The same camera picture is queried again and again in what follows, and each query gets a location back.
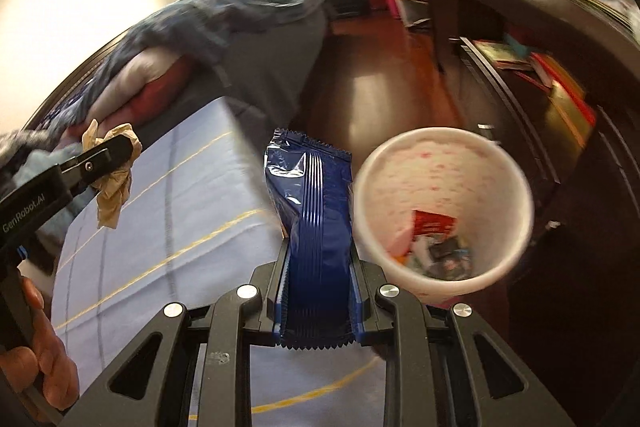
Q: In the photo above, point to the red pillow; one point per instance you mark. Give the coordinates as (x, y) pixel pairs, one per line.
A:
(167, 92)

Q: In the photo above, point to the dark snack wrapper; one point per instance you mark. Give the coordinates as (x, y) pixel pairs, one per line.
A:
(445, 259)

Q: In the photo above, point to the row of colourful books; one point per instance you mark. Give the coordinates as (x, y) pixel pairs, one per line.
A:
(545, 77)

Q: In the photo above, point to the blue-grey plaid blanket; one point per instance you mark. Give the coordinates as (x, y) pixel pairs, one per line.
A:
(225, 17)

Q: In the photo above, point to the dark wooden headboard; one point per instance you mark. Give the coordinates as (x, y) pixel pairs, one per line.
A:
(65, 87)

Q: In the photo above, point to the blue checked tablecloth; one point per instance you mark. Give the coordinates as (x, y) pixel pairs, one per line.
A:
(175, 217)

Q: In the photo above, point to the red snack wrapper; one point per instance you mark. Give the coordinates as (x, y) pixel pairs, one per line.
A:
(432, 223)

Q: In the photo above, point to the pink bag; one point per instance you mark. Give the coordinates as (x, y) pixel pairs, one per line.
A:
(392, 2)

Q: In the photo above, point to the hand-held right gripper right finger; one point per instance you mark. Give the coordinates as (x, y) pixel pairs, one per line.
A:
(359, 312)

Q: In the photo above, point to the brown napkin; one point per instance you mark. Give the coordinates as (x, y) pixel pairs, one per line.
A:
(115, 192)

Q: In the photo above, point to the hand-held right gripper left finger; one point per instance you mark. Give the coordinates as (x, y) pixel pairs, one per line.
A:
(279, 322)

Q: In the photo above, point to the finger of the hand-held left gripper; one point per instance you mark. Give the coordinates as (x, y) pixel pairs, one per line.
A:
(95, 162)

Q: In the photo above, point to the blue foil snack wrapper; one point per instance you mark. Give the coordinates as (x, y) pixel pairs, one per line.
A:
(315, 227)

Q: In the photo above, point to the person's left hand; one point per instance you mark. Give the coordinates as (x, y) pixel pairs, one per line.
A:
(50, 372)

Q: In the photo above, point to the white pink-speckled paper cup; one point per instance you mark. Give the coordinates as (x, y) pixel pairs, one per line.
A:
(440, 172)

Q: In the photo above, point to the dark wooden dresser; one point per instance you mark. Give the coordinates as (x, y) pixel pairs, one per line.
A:
(500, 7)

